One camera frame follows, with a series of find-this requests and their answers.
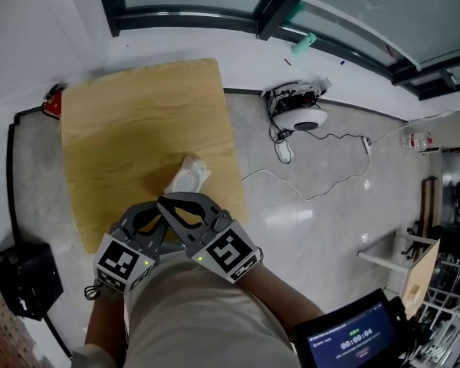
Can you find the clear plastic bottles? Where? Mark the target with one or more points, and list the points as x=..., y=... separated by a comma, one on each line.
x=417, y=140

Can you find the white frame wooden table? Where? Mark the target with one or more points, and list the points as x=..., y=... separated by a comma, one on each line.
x=418, y=267

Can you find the white power adapter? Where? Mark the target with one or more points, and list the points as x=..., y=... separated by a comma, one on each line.
x=284, y=152

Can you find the red pen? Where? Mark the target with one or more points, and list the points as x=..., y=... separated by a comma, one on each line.
x=288, y=61

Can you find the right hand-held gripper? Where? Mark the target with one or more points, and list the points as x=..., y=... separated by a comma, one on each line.
x=230, y=249

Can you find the person's left forearm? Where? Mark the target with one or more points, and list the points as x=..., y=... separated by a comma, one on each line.
x=105, y=320

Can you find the person's beige shirt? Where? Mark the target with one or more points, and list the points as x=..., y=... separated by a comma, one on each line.
x=199, y=313

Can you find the white object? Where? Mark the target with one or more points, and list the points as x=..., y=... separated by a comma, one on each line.
x=189, y=176

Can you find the red fire extinguisher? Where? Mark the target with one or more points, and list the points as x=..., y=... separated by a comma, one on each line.
x=53, y=102

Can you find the person's right forearm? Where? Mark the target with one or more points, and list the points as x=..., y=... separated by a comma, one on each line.
x=280, y=293

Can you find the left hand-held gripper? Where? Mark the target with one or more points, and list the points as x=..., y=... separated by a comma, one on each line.
x=117, y=261

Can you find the teal roll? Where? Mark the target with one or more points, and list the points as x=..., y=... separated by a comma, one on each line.
x=303, y=45

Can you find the white storage shelf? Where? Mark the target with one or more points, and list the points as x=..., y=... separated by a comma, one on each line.
x=450, y=313

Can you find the dark window frame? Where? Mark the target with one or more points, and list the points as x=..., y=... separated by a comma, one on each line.
x=268, y=10

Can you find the white power strip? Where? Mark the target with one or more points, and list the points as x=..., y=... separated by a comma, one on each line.
x=367, y=145

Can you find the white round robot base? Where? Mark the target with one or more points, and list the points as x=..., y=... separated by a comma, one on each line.
x=303, y=119

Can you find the black tablet screen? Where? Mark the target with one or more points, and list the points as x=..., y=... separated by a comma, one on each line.
x=352, y=336

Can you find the black office chair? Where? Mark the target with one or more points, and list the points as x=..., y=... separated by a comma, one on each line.
x=421, y=240

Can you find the black box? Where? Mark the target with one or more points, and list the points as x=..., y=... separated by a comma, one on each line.
x=27, y=278

